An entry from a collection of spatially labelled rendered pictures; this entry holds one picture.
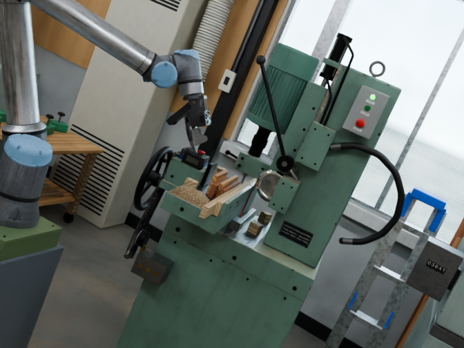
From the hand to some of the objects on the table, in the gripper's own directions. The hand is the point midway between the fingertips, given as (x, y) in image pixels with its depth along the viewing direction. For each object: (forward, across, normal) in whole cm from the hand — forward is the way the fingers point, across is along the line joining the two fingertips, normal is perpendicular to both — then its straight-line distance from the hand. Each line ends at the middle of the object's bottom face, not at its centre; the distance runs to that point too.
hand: (193, 149), depth 215 cm
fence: (+22, +3, -15) cm, 27 cm away
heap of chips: (+16, -21, -4) cm, 27 cm away
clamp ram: (+12, +3, +1) cm, 13 cm away
